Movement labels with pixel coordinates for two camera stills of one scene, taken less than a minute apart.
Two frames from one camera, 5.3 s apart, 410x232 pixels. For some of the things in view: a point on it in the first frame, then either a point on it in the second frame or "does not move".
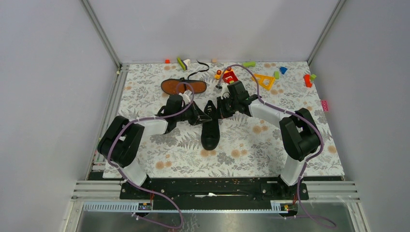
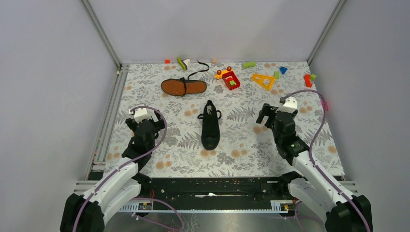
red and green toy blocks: x=309 y=79 does not move
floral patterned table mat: x=241 y=146 does not move
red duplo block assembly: x=229 y=76 does not move
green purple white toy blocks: x=183 y=63 does not move
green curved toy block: x=249 y=64 does not move
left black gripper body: x=190 y=113 → x=155 y=125
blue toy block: x=283 y=70 does not move
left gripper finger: x=198 y=121 → x=161 y=122
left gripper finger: x=203 y=117 → x=131 y=123
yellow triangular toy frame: x=259 y=78 does not move
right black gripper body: x=231 y=108 → x=270 y=122
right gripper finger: x=222 y=104 → x=267 y=109
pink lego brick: x=325 y=105 does not move
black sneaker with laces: x=210 y=134 does not move
